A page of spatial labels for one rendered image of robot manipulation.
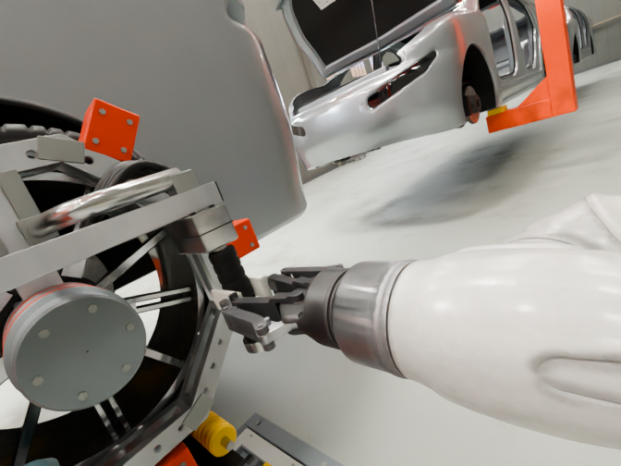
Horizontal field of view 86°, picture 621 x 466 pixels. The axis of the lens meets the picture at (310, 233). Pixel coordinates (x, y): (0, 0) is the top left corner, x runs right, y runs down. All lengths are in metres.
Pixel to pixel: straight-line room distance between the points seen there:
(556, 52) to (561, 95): 0.35
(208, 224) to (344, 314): 0.23
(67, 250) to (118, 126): 0.29
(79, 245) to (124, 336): 0.13
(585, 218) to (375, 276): 0.17
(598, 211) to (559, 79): 3.35
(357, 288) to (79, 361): 0.33
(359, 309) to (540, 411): 0.12
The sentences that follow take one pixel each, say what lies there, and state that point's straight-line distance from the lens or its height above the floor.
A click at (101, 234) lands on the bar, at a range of 0.42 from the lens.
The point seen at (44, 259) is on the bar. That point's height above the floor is 0.96.
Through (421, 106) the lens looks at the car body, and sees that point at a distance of 2.77.
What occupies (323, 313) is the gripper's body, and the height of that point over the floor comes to 0.85.
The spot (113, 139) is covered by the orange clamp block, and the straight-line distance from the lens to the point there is 0.64.
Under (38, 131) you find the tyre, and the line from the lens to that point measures 0.72.
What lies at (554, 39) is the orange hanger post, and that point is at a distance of 3.67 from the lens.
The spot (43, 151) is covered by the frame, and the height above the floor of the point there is 1.10.
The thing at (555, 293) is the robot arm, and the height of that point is 0.87.
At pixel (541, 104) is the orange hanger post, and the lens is 3.71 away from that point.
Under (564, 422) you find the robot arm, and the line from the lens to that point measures 0.22.
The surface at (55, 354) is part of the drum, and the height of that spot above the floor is 0.86.
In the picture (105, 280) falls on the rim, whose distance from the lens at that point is 0.72.
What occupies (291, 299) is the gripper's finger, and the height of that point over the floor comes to 0.85.
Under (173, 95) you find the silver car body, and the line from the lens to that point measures 1.12.
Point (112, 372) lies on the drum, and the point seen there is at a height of 0.81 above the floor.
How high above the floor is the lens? 0.98
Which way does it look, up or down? 14 degrees down
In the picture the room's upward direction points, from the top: 20 degrees counter-clockwise
